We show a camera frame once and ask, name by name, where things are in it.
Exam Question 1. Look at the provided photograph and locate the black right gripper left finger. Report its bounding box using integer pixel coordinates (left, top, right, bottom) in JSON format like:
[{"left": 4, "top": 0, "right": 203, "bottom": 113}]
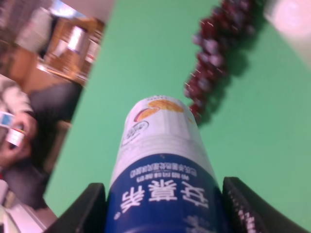
[{"left": 47, "top": 183, "right": 106, "bottom": 233}]

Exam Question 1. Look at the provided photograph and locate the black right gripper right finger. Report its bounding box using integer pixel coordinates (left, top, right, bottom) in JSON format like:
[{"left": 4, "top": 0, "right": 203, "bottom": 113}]
[{"left": 223, "top": 177, "right": 308, "bottom": 233}]

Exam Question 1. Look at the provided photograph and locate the wooden background furniture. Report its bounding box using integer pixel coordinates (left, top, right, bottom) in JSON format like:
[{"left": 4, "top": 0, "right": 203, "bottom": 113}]
[{"left": 16, "top": 16, "right": 105, "bottom": 85}]

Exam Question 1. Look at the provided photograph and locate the blue and white bottle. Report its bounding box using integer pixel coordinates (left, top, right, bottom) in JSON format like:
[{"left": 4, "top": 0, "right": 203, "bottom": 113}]
[{"left": 104, "top": 96, "right": 232, "bottom": 233}]

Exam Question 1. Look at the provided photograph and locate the white pillar candle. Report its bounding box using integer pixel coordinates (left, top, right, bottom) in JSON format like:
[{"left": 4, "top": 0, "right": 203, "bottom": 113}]
[{"left": 264, "top": 0, "right": 311, "bottom": 67}]

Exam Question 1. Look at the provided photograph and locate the person in background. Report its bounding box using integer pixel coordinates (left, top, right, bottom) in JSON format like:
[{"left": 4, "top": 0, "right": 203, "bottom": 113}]
[{"left": 0, "top": 75, "right": 83, "bottom": 210}]

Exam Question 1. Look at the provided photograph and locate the green tablecloth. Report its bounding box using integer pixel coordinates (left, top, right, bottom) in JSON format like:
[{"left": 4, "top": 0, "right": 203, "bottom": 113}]
[{"left": 45, "top": 0, "right": 311, "bottom": 229}]

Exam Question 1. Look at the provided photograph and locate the red grape bunch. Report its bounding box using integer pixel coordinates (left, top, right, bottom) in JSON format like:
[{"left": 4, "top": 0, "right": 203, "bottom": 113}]
[{"left": 184, "top": 0, "right": 259, "bottom": 122}]

